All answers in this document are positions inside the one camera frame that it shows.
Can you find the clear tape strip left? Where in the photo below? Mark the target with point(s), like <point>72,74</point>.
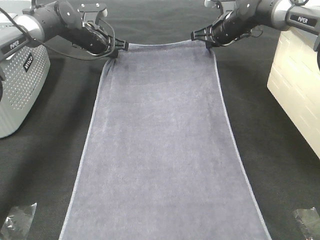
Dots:
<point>18,222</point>

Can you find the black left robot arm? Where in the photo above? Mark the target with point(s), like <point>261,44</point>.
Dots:
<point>42,22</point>

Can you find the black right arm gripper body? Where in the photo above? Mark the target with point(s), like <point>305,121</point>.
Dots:
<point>227,29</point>

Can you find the grey perforated laundry basket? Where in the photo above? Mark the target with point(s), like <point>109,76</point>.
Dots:
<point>23,71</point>

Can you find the clear tape strip right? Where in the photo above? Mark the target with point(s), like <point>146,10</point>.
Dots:
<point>308,221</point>

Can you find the cream storage box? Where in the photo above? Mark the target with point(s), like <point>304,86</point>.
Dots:
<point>294,81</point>

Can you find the black table mat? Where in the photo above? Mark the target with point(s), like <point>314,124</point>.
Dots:
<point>39,162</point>

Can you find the clear tape strip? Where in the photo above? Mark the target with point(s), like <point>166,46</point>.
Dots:
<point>308,221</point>
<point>18,222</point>

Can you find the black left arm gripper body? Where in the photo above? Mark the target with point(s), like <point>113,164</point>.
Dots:
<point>97,42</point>

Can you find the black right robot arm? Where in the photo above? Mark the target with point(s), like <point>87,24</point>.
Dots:
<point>276,14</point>

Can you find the grey towel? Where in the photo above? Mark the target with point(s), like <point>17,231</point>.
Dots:
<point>160,161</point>

